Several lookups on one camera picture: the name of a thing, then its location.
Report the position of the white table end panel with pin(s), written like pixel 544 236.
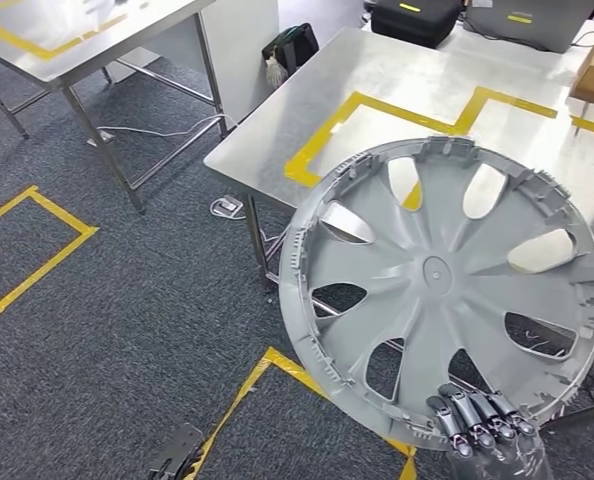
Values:
pixel 237 60

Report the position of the grey laptop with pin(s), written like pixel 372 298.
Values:
pixel 537 30

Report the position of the grey floor power strip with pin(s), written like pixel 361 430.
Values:
pixel 227 207

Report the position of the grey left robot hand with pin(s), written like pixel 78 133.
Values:
pixel 179 450

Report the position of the white table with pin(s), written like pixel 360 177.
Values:
pixel 584 40

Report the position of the black bag with tassel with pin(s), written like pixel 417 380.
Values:
pixel 297 46

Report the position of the yellow tape on table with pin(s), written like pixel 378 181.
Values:
pixel 37 52

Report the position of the yellow tape on workbench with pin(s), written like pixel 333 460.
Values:
pixel 327 136

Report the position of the grey plastic wheel hubcap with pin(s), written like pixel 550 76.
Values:
pixel 437 275

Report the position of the black zip carry case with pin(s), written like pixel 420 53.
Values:
pixel 417 26

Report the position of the steel top workbench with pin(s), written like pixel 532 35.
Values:
pixel 277 146

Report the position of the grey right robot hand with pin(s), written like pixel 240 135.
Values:
pixel 497 454

